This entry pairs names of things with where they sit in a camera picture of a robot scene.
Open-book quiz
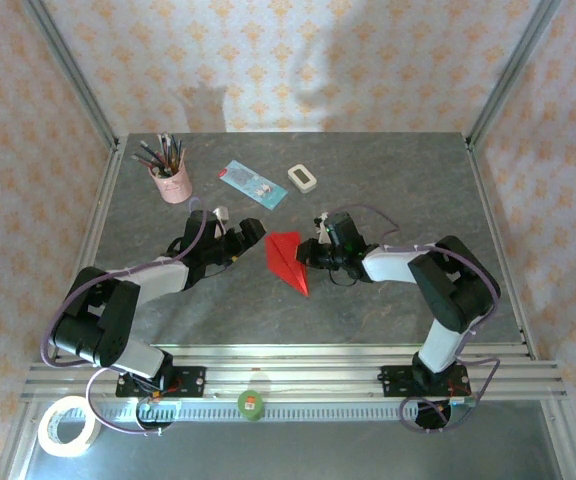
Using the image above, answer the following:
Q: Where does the red paper sheet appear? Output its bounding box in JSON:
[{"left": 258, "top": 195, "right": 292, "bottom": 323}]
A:
[{"left": 264, "top": 230, "right": 312, "bottom": 299}]

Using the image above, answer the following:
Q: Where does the blue sticker packet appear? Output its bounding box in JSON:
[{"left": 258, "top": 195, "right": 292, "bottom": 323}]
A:
[{"left": 217, "top": 159, "right": 289, "bottom": 210}]

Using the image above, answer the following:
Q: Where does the white digital timer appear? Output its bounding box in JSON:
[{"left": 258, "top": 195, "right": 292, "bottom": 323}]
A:
[{"left": 287, "top": 163, "right": 318, "bottom": 195}]

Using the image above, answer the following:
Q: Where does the pink pencil cup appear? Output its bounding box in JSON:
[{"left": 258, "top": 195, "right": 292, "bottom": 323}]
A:
[{"left": 147, "top": 162, "right": 194, "bottom": 205}]

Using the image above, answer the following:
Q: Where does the wide aluminium profile beam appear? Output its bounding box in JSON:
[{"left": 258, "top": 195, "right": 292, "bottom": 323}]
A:
[{"left": 20, "top": 359, "right": 569, "bottom": 404}]

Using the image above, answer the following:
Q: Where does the green tape roll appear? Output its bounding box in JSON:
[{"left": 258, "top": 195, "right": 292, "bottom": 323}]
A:
[{"left": 236, "top": 389, "right": 266, "bottom": 422}]

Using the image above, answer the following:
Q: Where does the white masking tape roll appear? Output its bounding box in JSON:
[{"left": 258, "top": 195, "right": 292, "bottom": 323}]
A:
[{"left": 37, "top": 395, "right": 103, "bottom": 459}]

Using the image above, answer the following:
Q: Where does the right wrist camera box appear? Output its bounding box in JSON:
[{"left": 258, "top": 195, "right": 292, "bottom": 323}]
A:
[{"left": 311, "top": 211, "right": 331, "bottom": 246}]

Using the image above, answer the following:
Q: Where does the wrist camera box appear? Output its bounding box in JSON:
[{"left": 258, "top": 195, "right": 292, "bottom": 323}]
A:
[
  {"left": 211, "top": 205, "right": 231, "bottom": 235},
  {"left": 311, "top": 211, "right": 331, "bottom": 246}
]

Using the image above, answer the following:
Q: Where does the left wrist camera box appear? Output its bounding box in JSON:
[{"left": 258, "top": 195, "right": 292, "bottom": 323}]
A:
[{"left": 211, "top": 205, "right": 231, "bottom": 235}]

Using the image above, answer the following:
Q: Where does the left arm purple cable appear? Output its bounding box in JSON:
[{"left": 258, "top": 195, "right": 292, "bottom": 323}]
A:
[{"left": 41, "top": 196, "right": 219, "bottom": 435}]

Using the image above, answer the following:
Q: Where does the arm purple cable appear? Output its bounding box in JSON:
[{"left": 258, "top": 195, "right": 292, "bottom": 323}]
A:
[
  {"left": 317, "top": 204, "right": 502, "bottom": 435},
  {"left": 41, "top": 196, "right": 219, "bottom": 435}
]

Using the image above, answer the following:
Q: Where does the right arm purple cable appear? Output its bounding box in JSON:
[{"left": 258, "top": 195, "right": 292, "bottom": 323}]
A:
[{"left": 317, "top": 204, "right": 502, "bottom": 435}]

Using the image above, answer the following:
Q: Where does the narrow aluminium cross rail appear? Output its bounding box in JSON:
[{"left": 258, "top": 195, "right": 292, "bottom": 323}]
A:
[{"left": 46, "top": 342, "right": 539, "bottom": 362}]

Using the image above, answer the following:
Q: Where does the left aluminium side rail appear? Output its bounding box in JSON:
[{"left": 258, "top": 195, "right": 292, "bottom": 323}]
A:
[{"left": 45, "top": 137, "right": 129, "bottom": 362}]

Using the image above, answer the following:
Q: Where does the aluminium side rail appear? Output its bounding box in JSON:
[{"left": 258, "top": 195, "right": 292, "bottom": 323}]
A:
[
  {"left": 464, "top": 137, "right": 540, "bottom": 362},
  {"left": 45, "top": 137, "right": 129, "bottom": 362}
]

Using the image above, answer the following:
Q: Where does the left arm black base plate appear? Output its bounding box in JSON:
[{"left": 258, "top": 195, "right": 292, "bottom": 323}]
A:
[{"left": 115, "top": 366, "right": 207, "bottom": 399}]

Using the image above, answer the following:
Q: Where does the right aluminium side rail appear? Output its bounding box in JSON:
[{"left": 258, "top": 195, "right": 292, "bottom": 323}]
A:
[{"left": 464, "top": 137, "right": 540, "bottom": 362}]

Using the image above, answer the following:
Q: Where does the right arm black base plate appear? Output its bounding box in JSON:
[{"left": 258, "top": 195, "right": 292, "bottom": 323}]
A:
[{"left": 380, "top": 364, "right": 471, "bottom": 399}]

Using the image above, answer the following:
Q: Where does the grey slotted cable duct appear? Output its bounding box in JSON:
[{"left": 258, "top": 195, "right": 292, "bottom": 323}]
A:
[{"left": 95, "top": 402, "right": 462, "bottom": 422}]

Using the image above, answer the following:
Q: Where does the left aluminium frame post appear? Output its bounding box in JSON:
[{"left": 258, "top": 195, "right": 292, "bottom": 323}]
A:
[{"left": 20, "top": 0, "right": 122, "bottom": 149}]

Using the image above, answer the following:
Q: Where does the aluminium frame post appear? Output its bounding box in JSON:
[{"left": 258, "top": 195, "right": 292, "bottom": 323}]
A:
[
  {"left": 20, "top": 0, "right": 122, "bottom": 149},
  {"left": 465, "top": 0, "right": 565, "bottom": 147}
]

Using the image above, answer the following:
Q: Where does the right aluminium frame post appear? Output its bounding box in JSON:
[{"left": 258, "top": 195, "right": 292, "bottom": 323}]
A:
[{"left": 465, "top": 0, "right": 565, "bottom": 147}]

